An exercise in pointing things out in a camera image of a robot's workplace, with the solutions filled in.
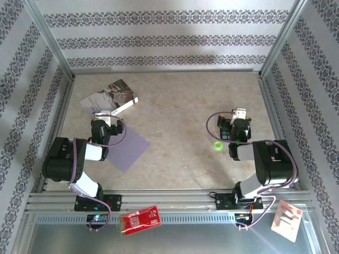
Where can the thin aluminium strip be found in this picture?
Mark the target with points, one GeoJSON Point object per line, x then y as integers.
{"type": "Point", "coordinates": [169, 71]}

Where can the aluminium frame post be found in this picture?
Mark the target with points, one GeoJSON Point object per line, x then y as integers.
{"type": "Point", "coordinates": [282, 39]}
{"type": "Point", "coordinates": [50, 39]}

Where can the purple paper sheet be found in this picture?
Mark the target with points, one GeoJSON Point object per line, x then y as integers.
{"type": "Point", "coordinates": [129, 150]}

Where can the small controller circuit board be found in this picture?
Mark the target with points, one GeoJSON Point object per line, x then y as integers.
{"type": "Point", "coordinates": [102, 218]}
{"type": "Point", "coordinates": [242, 217]}

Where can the red packet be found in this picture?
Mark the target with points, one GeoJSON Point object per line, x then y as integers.
{"type": "Point", "coordinates": [140, 221]}

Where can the aluminium frame rail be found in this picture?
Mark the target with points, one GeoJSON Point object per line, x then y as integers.
{"type": "Point", "coordinates": [172, 197]}

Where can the grey sheet metal shelf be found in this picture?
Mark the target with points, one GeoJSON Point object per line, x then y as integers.
{"type": "Point", "coordinates": [185, 240]}

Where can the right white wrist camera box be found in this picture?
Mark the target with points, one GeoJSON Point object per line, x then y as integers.
{"type": "Point", "coordinates": [239, 113]}

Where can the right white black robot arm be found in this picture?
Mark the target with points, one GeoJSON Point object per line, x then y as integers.
{"type": "Point", "coordinates": [275, 164]}

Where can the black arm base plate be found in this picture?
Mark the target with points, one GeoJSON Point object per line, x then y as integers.
{"type": "Point", "coordinates": [116, 202]}
{"type": "Point", "coordinates": [222, 203]}

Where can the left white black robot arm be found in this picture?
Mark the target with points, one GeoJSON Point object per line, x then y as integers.
{"type": "Point", "coordinates": [61, 164]}

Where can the aluminium table side rail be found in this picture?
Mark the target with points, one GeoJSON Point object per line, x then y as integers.
{"type": "Point", "coordinates": [270, 105]}
{"type": "Point", "coordinates": [60, 116]}

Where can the pink blister pack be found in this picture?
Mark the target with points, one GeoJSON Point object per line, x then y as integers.
{"type": "Point", "coordinates": [287, 225]}

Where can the paperback book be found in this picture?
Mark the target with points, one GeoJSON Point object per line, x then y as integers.
{"type": "Point", "coordinates": [106, 98]}

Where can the black calculator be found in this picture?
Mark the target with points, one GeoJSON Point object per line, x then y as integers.
{"type": "Point", "coordinates": [225, 135]}

